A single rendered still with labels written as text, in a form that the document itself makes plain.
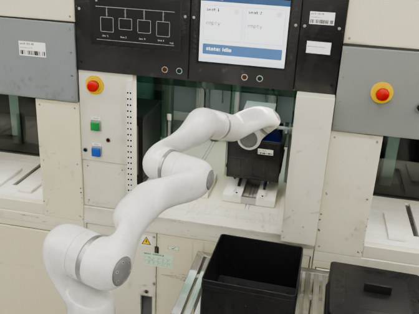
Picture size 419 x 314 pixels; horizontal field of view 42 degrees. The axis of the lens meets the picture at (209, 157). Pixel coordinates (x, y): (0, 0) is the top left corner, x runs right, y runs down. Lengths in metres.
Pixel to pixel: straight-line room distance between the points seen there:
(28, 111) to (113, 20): 0.91
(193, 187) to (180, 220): 0.57
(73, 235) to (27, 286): 1.16
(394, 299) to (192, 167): 0.74
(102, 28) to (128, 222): 0.78
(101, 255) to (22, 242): 1.12
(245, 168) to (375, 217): 0.54
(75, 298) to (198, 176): 0.44
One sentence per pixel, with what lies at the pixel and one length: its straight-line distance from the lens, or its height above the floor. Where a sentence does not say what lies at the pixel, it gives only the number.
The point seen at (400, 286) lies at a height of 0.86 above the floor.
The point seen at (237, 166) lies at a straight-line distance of 2.19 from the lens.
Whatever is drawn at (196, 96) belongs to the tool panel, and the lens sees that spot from 2.74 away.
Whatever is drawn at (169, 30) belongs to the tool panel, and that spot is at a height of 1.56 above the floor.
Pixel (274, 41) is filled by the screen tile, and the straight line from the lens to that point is 1.76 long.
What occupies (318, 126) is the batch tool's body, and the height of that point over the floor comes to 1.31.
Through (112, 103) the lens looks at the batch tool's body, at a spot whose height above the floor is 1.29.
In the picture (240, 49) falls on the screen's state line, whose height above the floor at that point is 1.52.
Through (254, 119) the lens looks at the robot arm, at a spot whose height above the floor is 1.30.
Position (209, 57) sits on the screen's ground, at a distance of 1.80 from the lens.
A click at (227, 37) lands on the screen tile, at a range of 1.78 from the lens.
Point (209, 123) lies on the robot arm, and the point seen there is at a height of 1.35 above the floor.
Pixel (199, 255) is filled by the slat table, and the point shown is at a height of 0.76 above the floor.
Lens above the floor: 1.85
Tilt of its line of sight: 22 degrees down
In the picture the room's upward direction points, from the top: 3 degrees clockwise
